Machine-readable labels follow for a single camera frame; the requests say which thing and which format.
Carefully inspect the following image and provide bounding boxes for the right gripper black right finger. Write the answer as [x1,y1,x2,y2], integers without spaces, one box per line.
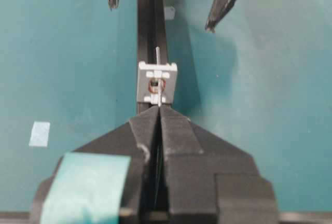
[160,106,278,223]

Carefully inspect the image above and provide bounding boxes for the thin white wire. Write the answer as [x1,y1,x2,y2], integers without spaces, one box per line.
[155,47,163,107]

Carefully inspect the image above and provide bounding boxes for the silver fitting with red ring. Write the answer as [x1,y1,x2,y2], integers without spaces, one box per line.
[136,61,177,105]

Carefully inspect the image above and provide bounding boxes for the pale tape patch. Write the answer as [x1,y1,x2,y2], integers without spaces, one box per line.
[29,121,50,147]

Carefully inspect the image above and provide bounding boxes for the teal tape strip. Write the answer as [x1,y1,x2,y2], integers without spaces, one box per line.
[40,152,131,223]

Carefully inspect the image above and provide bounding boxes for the silver corner bracket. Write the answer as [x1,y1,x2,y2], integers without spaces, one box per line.
[164,6,176,21]

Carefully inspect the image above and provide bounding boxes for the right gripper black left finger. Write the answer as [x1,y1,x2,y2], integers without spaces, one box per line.
[31,106,159,223]

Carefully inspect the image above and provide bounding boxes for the black aluminium extrusion frame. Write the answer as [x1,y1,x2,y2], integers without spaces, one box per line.
[136,0,171,116]

